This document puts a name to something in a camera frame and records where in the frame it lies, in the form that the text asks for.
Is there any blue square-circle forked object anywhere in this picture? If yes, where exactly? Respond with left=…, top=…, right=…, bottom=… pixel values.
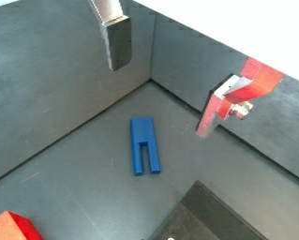
left=129, top=117, right=161, bottom=175

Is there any red shape-sorter fixture block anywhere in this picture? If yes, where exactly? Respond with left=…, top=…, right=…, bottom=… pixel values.
left=0, top=211, right=44, bottom=240

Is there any black curved regrasp stand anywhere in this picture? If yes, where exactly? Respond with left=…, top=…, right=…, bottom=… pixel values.
left=148, top=181, right=268, bottom=240

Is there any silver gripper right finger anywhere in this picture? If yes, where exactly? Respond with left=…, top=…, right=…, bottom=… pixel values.
left=195, top=57, right=284, bottom=138

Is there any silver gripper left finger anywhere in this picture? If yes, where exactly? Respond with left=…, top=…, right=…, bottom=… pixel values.
left=88, top=0, right=131, bottom=71

